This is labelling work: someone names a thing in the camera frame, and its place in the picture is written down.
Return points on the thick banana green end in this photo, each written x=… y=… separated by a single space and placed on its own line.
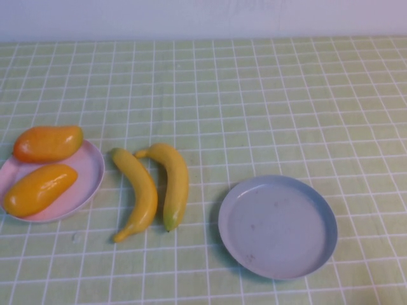
x=176 y=184

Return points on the slender strongly curved banana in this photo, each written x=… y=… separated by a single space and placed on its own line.
x=143 y=190

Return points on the orange mango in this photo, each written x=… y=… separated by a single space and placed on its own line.
x=44 y=144

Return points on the yellow-orange mango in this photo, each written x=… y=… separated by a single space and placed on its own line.
x=38 y=190

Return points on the blue round plate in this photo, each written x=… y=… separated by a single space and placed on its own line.
x=276 y=228

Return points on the pink round plate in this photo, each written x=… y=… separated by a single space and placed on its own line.
x=86 y=171

